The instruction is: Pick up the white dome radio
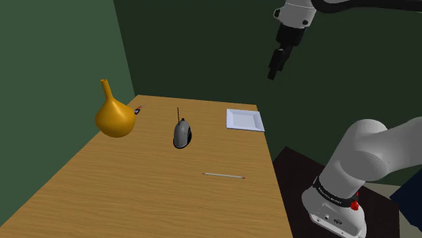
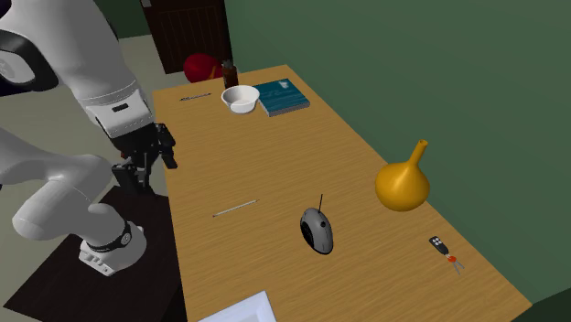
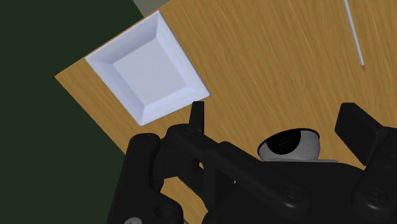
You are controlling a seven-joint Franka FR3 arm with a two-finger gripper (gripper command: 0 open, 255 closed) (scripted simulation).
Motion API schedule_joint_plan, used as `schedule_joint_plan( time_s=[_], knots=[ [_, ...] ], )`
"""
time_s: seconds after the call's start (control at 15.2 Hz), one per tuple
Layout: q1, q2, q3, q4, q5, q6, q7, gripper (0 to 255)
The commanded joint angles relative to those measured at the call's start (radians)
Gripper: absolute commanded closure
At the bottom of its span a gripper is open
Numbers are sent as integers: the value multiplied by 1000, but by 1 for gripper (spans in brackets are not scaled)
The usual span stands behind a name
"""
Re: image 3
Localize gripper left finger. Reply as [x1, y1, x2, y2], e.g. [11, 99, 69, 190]
[106, 101, 314, 224]

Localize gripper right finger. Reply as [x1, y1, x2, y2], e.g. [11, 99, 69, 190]
[334, 102, 397, 224]

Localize white dome device black face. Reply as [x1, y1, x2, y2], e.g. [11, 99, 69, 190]
[257, 128, 339, 164]

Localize white square plate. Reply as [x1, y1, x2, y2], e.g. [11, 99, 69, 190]
[85, 10, 212, 127]

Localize white pencil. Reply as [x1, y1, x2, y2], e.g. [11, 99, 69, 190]
[342, 0, 366, 72]

